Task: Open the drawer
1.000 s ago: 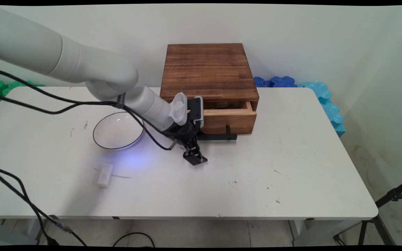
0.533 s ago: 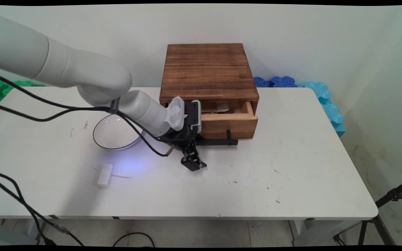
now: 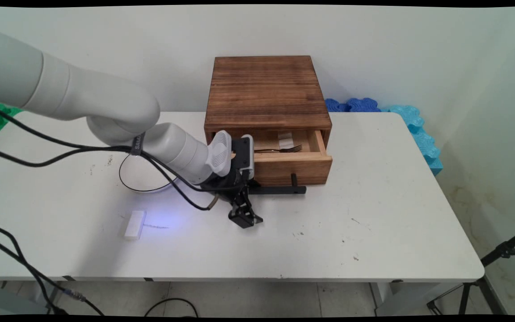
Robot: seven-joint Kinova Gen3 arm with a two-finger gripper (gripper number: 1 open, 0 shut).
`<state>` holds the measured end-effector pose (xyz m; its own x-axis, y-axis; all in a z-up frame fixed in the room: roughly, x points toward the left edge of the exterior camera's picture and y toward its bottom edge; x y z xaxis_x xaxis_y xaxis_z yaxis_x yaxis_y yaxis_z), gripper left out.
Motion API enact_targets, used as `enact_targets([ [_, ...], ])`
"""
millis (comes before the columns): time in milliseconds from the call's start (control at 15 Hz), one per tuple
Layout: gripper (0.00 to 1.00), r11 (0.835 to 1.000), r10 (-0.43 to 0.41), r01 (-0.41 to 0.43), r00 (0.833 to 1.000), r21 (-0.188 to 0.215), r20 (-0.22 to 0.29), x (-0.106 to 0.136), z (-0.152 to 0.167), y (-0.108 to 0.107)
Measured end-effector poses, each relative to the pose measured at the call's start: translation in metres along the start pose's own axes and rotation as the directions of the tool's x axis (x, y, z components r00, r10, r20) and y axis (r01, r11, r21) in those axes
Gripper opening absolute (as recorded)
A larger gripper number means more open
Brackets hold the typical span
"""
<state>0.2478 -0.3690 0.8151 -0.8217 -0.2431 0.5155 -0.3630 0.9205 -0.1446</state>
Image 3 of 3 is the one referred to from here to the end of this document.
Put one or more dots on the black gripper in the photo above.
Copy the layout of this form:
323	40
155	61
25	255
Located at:
228	185

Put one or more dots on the light wooden drawer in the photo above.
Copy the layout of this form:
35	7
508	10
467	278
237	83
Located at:
297	167

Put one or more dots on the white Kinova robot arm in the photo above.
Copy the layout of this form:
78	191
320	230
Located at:
96	98

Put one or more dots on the metal fork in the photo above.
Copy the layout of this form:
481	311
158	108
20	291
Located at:
284	149

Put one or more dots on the white paper label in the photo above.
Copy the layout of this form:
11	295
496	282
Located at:
285	140

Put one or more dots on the white plate with black rim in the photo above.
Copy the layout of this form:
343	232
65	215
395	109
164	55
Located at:
143	176

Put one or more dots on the small white rectangular block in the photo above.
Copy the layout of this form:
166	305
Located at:
134	225

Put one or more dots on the dark wooden drawer box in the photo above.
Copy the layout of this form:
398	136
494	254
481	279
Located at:
264	89

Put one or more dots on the grey table leg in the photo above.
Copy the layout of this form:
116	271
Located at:
380	293
54	297

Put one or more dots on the dark blue foam mat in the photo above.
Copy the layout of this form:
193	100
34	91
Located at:
356	105

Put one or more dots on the light blue foam mat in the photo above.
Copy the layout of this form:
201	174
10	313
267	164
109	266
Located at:
423	138

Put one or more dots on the black tripod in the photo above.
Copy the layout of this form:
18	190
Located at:
485	277

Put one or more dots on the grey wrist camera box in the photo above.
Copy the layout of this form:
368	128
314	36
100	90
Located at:
245	154

